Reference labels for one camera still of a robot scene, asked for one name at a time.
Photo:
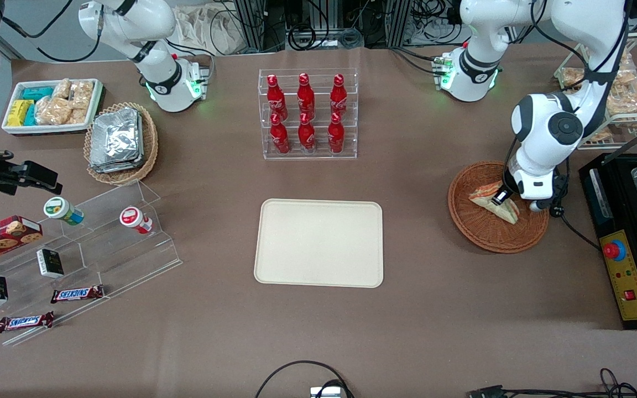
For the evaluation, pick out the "silver foil pouch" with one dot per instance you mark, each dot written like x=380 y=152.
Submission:
x=116 y=138

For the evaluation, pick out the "black sealing machine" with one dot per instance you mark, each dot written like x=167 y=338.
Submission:
x=595 y=204

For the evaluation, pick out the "white cloth bag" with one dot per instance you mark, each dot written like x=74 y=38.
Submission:
x=208 y=30

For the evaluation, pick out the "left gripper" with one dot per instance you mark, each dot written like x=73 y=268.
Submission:
x=505 y=189

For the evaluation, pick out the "aluminium frame post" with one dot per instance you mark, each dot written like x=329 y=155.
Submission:
x=255 y=25
x=398 y=22

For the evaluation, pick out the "clear bagged rice cracker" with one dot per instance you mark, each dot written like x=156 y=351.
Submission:
x=78 y=115
x=62 y=88
x=82 y=93
x=53 y=111

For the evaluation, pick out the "small teal snack packet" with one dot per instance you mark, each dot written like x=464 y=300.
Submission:
x=30 y=115

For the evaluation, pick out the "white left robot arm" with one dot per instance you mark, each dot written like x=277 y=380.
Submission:
x=584 y=22

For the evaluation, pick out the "clear acrylic bottle rack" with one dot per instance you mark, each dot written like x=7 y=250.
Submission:
x=318 y=156

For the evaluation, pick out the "triangular sandwich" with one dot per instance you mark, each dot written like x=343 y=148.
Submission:
x=481 y=195

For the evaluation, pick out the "white rectangular snack bin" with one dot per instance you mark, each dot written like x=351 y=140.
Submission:
x=47 y=129

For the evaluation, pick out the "green lid yogurt cup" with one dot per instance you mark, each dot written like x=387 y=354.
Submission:
x=59 y=209

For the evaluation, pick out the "snickers chocolate bar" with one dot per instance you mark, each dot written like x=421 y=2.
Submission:
x=77 y=294
x=24 y=321

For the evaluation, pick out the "cream rectangular serving tray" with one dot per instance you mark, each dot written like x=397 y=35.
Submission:
x=318 y=243

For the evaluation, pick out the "clear acrylic stepped display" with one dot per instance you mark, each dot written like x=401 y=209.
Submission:
x=114 y=260

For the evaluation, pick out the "oval tan wicker basket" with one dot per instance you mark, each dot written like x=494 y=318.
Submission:
x=150 y=143

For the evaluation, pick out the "red cola bottle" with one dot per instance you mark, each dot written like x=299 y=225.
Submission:
x=306 y=98
x=307 y=138
x=336 y=138
x=339 y=98
x=280 y=138
x=276 y=98

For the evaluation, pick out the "silver connector device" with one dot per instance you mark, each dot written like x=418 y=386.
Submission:
x=327 y=392

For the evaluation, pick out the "yellow snack packet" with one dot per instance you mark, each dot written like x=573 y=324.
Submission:
x=19 y=113

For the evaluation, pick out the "bagged fried snack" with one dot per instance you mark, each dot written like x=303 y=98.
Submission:
x=573 y=78
x=600 y=134
x=630 y=74
x=631 y=100

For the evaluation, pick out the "round brown wicker basket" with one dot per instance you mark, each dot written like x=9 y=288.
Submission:
x=490 y=237

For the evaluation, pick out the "long teal snack packet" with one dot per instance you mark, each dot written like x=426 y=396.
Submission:
x=37 y=93

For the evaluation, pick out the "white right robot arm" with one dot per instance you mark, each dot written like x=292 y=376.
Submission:
x=141 y=27

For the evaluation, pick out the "red lid yogurt cup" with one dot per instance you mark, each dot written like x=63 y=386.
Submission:
x=132 y=218

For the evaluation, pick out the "red emergency stop button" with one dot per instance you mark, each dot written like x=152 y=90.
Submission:
x=614 y=250

